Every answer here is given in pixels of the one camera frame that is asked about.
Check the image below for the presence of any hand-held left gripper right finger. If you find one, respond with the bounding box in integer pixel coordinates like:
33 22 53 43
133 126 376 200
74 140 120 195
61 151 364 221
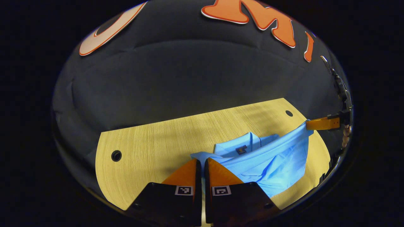
204 157 281 227

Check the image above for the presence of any black backdrop cloth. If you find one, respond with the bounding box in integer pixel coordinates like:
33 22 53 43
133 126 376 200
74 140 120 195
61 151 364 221
52 0 352 196

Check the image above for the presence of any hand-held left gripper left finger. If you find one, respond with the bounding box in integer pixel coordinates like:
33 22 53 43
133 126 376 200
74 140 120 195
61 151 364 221
126 158 203 227

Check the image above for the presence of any light blue T-shirt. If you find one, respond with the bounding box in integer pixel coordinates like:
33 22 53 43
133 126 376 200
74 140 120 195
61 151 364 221
190 121 314 198

